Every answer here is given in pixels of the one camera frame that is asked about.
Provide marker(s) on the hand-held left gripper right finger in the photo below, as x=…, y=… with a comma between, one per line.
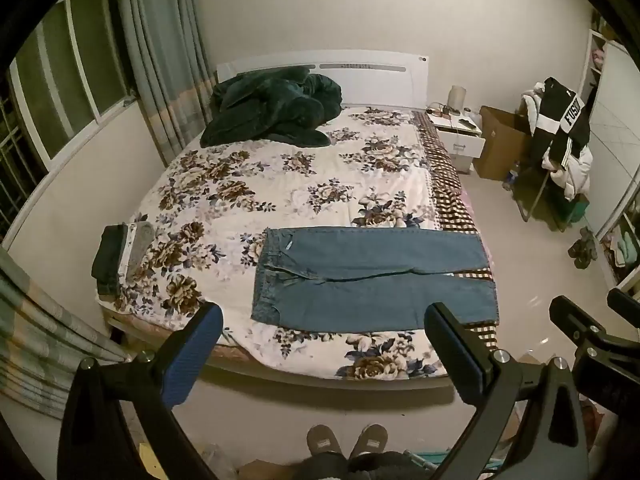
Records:
x=460, y=355

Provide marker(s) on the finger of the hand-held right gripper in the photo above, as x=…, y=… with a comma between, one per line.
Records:
x=575, y=317
x=625, y=301

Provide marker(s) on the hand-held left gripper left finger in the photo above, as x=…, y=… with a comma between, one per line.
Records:
x=197, y=350

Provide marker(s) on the blue denim pants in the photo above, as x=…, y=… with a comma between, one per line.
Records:
x=360, y=300

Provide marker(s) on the pair of brown shoes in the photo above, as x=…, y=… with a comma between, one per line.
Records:
x=582, y=250

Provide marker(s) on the green box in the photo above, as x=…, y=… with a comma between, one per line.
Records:
x=577, y=210

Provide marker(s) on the folded grey garment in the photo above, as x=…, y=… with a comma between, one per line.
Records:
x=140, y=250

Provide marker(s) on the folded white garment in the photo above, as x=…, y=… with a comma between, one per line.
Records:
x=126, y=255

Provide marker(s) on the person's grey slipper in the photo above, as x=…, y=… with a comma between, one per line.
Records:
x=324, y=442
x=369, y=441

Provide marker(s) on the folded dark green garment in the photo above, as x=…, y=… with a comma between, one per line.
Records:
x=107, y=260

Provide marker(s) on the person's dark trouser legs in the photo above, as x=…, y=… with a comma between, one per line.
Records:
x=360, y=467

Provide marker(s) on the grey green curtain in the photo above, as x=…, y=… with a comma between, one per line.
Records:
x=45, y=340
x=165, y=60

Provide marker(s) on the plastic bottle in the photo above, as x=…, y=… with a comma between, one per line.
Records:
x=511, y=177

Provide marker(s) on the brown cardboard box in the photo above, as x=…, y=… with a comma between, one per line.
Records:
x=500, y=145

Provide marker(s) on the black and white jacket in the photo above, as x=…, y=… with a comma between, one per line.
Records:
x=560, y=120

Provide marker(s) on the floral bedsheet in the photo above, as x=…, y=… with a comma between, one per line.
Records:
x=300, y=185

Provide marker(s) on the white nightstand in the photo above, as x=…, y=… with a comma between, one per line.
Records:
x=462, y=145

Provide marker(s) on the white table lamp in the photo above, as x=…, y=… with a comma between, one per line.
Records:
x=457, y=98

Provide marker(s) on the dark green blanket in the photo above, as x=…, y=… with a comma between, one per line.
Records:
x=270, y=110

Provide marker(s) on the white bed headboard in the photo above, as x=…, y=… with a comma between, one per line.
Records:
x=380, y=80

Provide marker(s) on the white framed window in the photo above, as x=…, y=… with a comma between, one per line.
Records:
x=70, y=80

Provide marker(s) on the metal frame chair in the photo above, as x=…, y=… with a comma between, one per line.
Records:
x=537, y=195

